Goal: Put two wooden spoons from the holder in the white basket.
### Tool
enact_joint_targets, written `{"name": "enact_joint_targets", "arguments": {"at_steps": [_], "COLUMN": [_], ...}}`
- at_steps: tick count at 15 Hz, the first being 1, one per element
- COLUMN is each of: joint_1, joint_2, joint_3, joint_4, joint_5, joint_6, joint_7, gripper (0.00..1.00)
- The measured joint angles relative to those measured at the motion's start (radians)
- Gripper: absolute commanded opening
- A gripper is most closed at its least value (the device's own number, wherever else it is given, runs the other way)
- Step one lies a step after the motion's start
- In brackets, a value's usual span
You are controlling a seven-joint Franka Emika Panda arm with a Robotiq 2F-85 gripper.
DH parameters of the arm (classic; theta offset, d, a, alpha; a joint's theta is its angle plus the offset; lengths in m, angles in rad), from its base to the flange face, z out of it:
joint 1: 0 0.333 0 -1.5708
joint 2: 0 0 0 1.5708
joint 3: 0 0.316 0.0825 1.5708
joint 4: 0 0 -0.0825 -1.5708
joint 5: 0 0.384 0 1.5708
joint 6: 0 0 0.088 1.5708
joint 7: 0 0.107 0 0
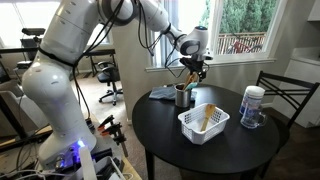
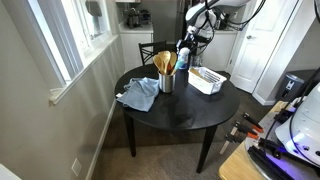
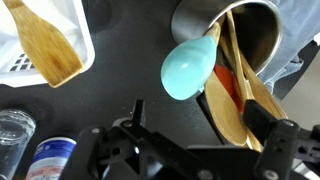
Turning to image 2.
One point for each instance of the white drawer cabinet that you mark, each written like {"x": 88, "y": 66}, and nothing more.
{"x": 220, "y": 53}

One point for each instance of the red utensil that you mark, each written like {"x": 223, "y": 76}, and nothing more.
{"x": 169, "y": 68}

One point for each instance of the black mounting rail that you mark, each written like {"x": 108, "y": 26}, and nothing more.
{"x": 266, "y": 163}

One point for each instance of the black bin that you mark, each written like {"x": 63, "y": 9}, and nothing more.
{"x": 296, "y": 86}

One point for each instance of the round black table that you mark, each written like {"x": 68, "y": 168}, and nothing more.
{"x": 186, "y": 106}

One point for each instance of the clear glass mug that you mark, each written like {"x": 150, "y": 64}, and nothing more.
{"x": 196, "y": 62}

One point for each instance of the dark refrigerator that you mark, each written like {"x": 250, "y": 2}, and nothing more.
{"x": 180, "y": 20}

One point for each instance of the white plastic basket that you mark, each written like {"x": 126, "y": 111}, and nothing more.
{"x": 203, "y": 86}

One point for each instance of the teal spatula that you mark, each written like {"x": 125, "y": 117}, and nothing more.
{"x": 178, "y": 64}

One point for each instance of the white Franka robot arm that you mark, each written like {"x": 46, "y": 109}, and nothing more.
{"x": 200, "y": 15}

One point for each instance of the black orange clamp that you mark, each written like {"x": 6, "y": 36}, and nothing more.
{"x": 246, "y": 130}
{"x": 252, "y": 121}

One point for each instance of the white wipes canister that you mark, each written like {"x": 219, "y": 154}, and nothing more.
{"x": 183, "y": 56}

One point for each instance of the black coffee maker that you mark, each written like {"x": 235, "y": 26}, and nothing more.
{"x": 222, "y": 21}

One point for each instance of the light wooden bench top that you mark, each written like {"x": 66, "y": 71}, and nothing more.
{"x": 233, "y": 166}

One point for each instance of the black wooden chair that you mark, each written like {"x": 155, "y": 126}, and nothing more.
{"x": 151, "y": 44}

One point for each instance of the blue cloth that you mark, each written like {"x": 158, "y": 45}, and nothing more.
{"x": 140, "y": 95}

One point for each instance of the white framed window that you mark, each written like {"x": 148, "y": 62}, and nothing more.
{"x": 66, "y": 33}

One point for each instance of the black countertop appliance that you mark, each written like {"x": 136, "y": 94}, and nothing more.
{"x": 131, "y": 18}

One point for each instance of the black clamp with silver bar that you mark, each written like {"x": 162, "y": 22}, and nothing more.
{"x": 231, "y": 140}

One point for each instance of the white door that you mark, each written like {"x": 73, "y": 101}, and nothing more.
{"x": 256, "y": 60}

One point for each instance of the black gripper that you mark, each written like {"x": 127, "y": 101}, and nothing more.
{"x": 195, "y": 39}

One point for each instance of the wooden spoon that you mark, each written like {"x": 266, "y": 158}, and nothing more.
{"x": 173, "y": 58}
{"x": 165, "y": 57}
{"x": 157, "y": 61}

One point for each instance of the steel utensil holder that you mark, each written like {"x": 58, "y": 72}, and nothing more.
{"x": 166, "y": 85}

